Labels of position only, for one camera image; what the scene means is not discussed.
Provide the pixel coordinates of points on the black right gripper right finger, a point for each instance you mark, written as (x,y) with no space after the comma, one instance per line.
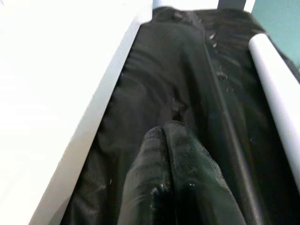
(199,182)

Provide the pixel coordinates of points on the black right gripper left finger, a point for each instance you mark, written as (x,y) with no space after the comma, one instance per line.
(145,182)

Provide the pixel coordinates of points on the white plastic table leg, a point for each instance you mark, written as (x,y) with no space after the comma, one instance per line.
(276,93)
(158,2)

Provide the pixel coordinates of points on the white plastic table top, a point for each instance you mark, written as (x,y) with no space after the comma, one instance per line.
(47,93)

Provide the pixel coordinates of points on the black vertical wall post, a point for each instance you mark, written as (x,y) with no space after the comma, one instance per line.
(232,3)

